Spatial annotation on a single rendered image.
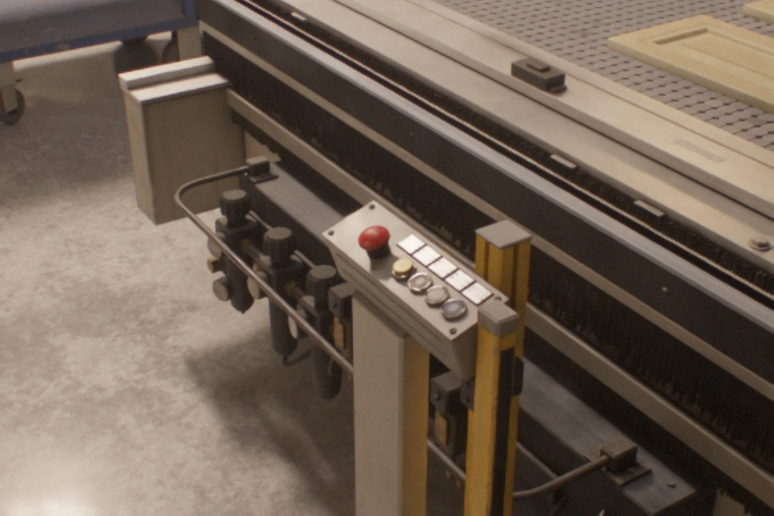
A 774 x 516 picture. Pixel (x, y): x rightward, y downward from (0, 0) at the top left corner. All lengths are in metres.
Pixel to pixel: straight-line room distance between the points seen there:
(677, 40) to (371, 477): 1.08
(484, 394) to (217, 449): 1.29
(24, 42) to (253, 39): 1.72
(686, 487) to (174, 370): 1.44
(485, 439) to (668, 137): 0.68
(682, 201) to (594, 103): 0.32
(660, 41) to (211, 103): 1.08
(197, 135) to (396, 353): 1.40
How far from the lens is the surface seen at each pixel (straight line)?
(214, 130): 2.68
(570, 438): 1.70
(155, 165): 2.65
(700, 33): 2.24
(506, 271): 1.26
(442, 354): 1.27
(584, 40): 2.19
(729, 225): 1.60
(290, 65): 2.34
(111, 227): 3.37
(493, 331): 1.19
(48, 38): 4.09
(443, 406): 1.75
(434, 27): 2.23
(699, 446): 1.61
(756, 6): 2.41
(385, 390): 1.43
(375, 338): 1.40
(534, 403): 1.76
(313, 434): 2.49
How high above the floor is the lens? 1.58
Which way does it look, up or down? 29 degrees down
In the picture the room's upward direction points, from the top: straight up
